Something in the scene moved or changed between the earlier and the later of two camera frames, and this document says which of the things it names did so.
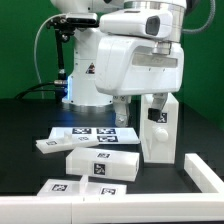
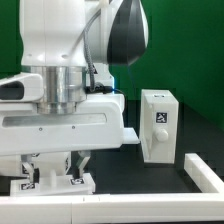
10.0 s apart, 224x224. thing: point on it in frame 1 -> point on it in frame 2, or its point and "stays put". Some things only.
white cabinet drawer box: (100, 163) -> (49, 164)
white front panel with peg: (80, 188) -> (53, 185)
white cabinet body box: (159, 140) stays put
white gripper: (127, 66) -> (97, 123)
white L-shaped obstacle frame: (205, 207) stays put
